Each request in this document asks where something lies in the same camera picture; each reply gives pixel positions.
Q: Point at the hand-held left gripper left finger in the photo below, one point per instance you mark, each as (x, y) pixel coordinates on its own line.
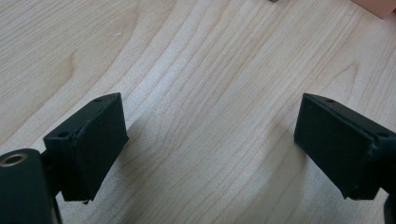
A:
(90, 146)

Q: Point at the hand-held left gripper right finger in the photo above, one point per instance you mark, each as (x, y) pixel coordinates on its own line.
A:
(339, 146)

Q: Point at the pink toy block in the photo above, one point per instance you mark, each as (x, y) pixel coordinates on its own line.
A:
(378, 6)

